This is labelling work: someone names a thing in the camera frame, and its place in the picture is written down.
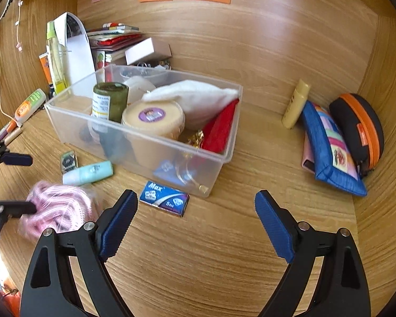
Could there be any dark green bottle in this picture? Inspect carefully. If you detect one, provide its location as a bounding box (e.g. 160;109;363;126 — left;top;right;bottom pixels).
91;82;130;146

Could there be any pale yellow tube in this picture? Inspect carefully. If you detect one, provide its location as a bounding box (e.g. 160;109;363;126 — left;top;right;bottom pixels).
281;79;312;129

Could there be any wooden desktop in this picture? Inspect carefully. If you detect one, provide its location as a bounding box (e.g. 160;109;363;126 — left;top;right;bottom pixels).
0;99;362;317

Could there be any orange carton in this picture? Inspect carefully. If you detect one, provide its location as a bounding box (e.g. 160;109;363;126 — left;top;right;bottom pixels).
39;53;55;88

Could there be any fruit print carton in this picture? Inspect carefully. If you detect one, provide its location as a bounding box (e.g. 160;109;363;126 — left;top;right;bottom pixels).
94;50;107;70

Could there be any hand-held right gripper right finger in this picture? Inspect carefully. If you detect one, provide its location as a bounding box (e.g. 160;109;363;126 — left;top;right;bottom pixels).
255;190;371;317

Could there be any yellow-green spray bottle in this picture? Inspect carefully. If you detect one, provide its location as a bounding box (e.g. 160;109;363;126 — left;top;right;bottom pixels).
45;21;68;96

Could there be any orange marker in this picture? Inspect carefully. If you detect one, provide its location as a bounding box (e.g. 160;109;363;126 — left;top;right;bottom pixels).
0;119;20;141

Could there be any pink wallet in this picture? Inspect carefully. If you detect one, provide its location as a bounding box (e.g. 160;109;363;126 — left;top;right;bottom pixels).
301;135;317;174

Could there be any black and orange zip case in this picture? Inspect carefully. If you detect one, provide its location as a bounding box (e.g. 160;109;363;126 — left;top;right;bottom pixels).
328;93;385;177

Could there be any small white cardboard box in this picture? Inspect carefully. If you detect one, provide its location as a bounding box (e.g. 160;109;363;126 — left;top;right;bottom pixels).
125;37;173;66

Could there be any gold metal clip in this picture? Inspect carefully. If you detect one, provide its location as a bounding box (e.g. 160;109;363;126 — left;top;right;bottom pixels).
184;129;206;149

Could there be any mint green small bottle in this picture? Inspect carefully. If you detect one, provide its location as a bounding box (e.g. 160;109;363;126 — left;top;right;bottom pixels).
63;161;114;186

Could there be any white paper envelope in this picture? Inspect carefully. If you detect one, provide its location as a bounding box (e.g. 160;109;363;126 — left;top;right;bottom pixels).
54;11;97;98

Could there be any blue staples box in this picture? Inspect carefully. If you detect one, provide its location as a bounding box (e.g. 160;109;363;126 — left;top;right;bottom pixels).
139;181;190;217

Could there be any bunch of metal clips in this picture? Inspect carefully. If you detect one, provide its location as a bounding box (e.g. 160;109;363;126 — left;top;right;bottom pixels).
137;59;172;71

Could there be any blue zip pouch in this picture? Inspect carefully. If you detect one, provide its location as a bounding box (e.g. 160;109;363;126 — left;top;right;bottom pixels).
300;101;368;197

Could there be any white cloth pouch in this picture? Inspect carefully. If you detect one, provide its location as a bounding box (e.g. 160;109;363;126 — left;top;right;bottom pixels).
141;79;239;129

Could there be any red velvet bow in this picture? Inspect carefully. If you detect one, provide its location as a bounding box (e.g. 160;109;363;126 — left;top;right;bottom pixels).
201;98;240;154

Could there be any clear plastic storage box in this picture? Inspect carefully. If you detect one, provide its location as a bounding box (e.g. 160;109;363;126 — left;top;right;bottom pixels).
44;63;244;199

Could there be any white cable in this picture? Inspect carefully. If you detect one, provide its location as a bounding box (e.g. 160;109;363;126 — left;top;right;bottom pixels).
0;33;15;119

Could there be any cream tub with purple label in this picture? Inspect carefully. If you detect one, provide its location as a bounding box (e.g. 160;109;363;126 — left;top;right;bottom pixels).
121;101;186;172

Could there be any glue bottle with orange label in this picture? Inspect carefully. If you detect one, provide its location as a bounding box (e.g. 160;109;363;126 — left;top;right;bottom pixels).
14;88;47;123

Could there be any pink cord bundle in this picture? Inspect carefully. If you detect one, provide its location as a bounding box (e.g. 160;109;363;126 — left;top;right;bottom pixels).
18;181;101;241

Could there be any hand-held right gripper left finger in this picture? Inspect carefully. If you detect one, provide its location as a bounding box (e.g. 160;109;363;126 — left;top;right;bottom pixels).
20;190;139;317

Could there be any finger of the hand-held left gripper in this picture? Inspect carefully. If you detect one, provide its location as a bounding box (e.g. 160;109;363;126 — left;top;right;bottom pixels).
0;200;37;241
0;140;33;170

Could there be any stack of booklets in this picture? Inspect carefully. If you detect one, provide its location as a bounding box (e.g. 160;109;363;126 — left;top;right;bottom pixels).
86;22;143;62

